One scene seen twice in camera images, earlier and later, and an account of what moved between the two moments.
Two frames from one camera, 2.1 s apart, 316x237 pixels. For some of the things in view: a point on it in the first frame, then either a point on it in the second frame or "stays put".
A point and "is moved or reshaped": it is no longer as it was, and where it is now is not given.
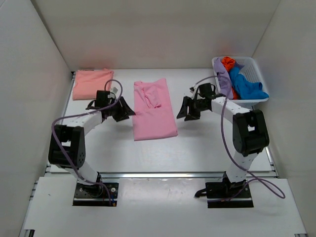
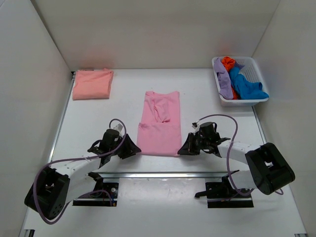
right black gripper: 187,103 to 188,148
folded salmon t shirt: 87,82 stays put
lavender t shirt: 225,86 stays put
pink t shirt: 154,116 is moved or reshaped
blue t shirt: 245,89 stays put
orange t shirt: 228,62 stays put
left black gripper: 125,111 to 131,148
